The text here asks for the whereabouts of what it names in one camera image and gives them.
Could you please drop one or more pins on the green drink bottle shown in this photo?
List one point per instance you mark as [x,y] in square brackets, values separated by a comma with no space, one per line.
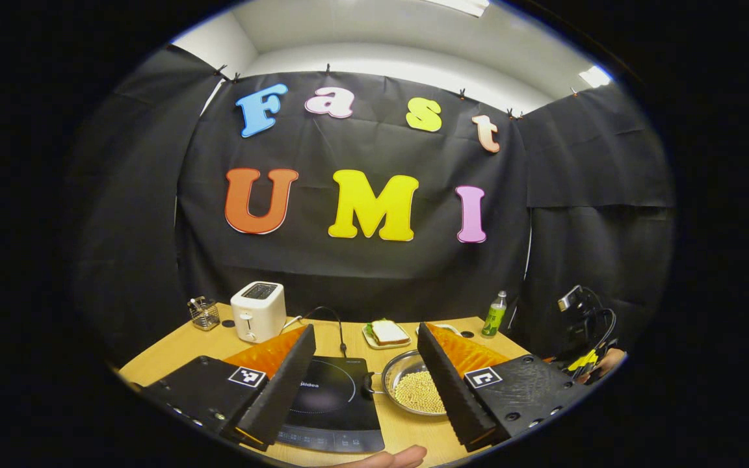
[493,322]

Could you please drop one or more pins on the small ceiling light panel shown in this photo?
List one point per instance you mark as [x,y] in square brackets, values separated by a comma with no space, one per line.
[594,76]

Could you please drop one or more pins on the sandwich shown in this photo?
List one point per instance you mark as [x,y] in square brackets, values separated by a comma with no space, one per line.
[389,333]

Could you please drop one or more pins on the white sandwich plate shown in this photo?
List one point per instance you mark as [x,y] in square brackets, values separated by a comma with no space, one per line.
[381,346]

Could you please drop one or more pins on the white toaster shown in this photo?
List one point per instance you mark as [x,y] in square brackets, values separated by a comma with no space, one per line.
[257,318]

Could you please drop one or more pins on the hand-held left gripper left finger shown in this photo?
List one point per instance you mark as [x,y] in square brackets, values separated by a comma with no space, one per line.
[283,390]

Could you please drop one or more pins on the large ceiling light panel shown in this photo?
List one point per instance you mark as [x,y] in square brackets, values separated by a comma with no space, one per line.
[462,5]

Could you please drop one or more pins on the silver utensil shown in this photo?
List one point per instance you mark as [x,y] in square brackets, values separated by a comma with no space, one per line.
[194,302]

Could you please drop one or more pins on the black backdrop cloth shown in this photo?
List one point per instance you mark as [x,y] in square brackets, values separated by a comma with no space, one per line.
[374,273]

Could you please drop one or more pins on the black induction cooktop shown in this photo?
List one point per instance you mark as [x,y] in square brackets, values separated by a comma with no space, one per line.
[335,409]

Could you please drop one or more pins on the pile of yellow soybeans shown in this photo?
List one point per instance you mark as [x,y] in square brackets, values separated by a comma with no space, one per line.
[417,393]

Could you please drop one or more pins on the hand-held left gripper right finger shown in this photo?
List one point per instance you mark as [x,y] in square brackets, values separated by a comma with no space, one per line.
[449,390]

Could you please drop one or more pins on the stainless steel pot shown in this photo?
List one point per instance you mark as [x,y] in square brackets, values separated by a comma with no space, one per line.
[400,374]

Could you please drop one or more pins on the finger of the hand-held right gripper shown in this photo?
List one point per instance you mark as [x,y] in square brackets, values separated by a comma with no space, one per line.
[584,361]

